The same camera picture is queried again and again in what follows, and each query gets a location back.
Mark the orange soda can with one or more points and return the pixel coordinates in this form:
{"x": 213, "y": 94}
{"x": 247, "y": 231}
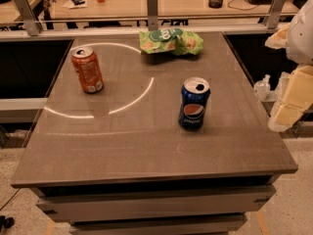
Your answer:
{"x": 85, "y": 62}

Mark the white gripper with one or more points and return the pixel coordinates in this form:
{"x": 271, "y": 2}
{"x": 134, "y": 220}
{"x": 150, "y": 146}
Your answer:
{"x": 301, "y": 38}

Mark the left metal bracket post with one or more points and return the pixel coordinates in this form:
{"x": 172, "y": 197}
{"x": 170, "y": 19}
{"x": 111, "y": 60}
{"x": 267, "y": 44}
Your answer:
{"x": 30, "y": 22}

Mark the middle metal bracket post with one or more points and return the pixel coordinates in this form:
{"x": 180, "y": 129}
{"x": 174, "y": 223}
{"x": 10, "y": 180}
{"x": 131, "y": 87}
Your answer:
{"x": 152, "y": 14}

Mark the metal bracket post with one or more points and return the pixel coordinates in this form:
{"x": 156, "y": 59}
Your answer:
{"x": 152, "y": 14}
{"x": 30, "y": 22}
{"x": 272, "y": 19}

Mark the black mesh cup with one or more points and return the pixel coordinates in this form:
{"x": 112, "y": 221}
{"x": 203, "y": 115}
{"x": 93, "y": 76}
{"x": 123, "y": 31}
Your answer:
{"x": 215, "y": 4}

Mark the blue pepsi can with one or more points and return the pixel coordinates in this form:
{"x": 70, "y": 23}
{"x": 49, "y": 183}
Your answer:
{"x": 195, "y": 92}

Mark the green chip bag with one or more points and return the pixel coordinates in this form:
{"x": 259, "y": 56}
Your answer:
{"x": 176, "y": 41}

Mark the clear plastic bottle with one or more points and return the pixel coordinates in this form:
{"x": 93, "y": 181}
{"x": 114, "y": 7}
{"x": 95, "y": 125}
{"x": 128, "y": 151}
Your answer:
{"x": 262, "y": 87}

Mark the grey drawer cabinet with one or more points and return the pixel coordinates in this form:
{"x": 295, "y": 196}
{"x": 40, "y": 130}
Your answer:
{"x": 192, "y": 207}

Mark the wooden background desk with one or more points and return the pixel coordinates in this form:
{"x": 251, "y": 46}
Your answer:
{"x": 64, "y": 10}

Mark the right metal bracket post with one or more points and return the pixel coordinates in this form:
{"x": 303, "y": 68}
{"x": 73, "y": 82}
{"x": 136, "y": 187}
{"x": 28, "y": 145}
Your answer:
{"x": 272, "y": 19}

